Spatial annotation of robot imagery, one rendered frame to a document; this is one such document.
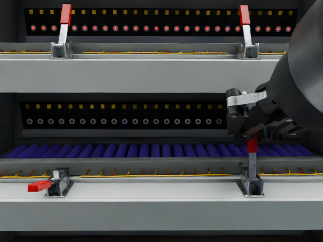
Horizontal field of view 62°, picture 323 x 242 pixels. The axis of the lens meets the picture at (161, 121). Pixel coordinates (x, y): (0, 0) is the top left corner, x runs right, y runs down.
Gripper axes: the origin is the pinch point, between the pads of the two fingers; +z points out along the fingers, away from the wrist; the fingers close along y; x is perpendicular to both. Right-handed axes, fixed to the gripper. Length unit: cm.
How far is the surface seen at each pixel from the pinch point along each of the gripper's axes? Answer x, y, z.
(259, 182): -6.9, 0.8, 0.4
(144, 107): 7.7, -15.4, 12.5
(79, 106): 7.9, -27.9, 12.3
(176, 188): -7.5, -10.3, 2.6
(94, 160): -3.1, -22.8, 5.2
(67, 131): 3.5, -30.7, 14.5
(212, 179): -6.3, -4.9, 3.9
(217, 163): -3.7, -3.6, 5.2
